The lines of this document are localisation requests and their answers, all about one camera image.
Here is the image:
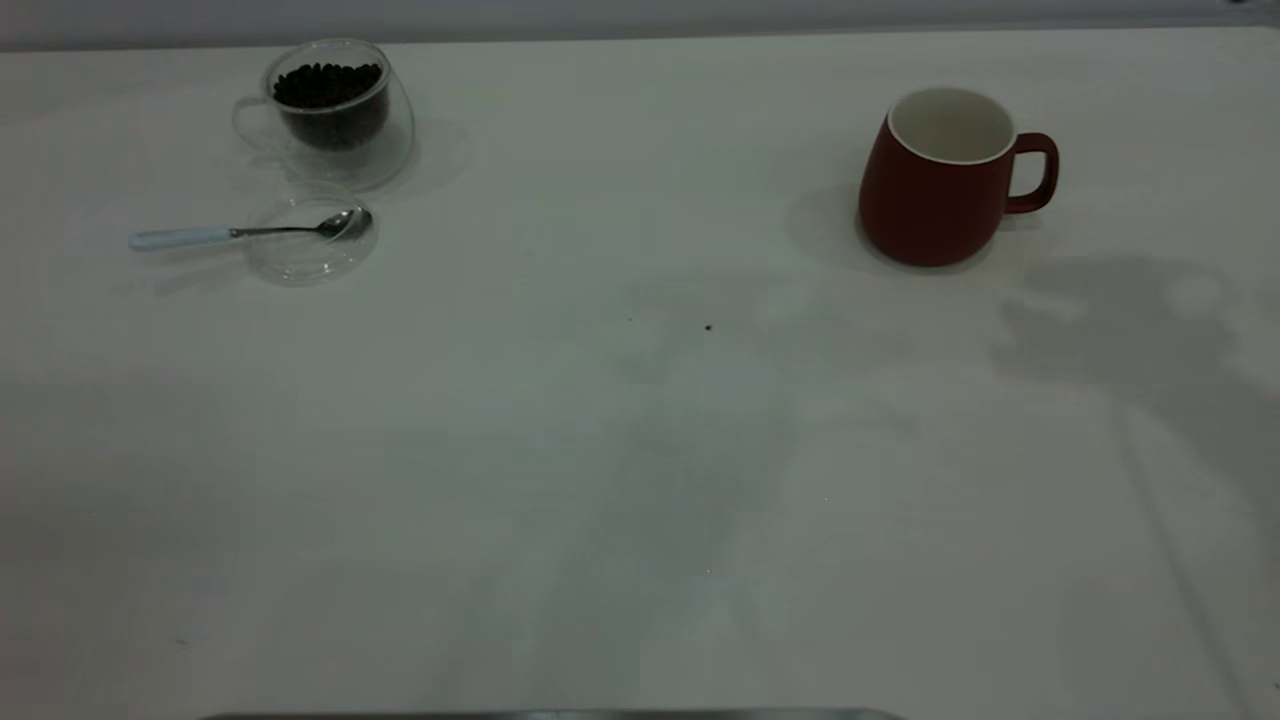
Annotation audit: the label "spoon with light blue handle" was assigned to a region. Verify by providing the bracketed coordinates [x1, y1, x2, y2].
[128, 207, 373, 252]

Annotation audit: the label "dark coffee beans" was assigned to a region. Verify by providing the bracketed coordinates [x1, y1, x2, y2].
[272, 62, 391, 153]

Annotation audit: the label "clear double-wall glass cup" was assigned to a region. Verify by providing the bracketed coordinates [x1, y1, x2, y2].
[232, 38, 416, 193]

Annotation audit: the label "red mug with white inside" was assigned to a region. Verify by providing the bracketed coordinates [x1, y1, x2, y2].
[857, 87, 1060, 269]

